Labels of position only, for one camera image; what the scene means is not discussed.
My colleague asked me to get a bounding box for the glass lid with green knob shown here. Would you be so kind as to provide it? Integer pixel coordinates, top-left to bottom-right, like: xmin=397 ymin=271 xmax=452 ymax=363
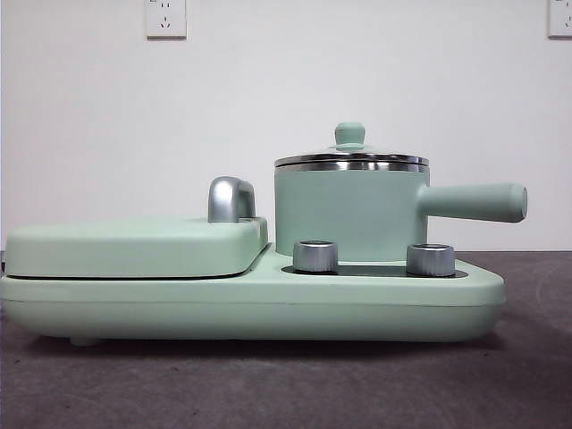
xmin=273 ymin=121 xmax=430 ymax=167

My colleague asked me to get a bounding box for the silver control knob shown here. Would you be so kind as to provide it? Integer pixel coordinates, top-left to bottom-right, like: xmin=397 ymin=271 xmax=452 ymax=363
xmin=292 ymin=240 xmax=340 ymax=273
xmin=405 ymin=242 xmax=456 ymax=276

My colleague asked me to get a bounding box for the black control panel strip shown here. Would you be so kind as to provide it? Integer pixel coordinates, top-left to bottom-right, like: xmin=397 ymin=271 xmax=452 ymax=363
xmin=281 ymin=264 xmax=457 ymax=276

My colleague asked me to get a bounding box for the mint green breakfast machine base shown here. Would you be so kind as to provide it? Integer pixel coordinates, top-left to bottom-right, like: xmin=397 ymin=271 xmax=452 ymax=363
xmin=0 ymin=243 xmax=507 ymax=348

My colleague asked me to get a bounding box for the mint green griddle cover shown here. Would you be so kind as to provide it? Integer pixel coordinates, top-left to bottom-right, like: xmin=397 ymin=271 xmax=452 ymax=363
xmin=4 ymin=214 xmax=271 ymax=278

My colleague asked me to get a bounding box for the mint green handled steamer pot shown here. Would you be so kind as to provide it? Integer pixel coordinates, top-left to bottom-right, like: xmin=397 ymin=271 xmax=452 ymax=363
xmin=273 ymin=161 xmax=529 ymax=265

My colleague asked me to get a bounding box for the silver griddle cover handle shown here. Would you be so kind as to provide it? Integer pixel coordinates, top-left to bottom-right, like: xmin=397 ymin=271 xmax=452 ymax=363
xmin=207 ymin=176 xmax=257 ymax=223

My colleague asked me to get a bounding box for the white wall socket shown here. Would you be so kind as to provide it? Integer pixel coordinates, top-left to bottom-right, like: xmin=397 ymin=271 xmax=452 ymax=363
xmin=547 ymin=0 xmax=572 ymax=39
xmin=145 ymin=0 xmax=188 ymax=40

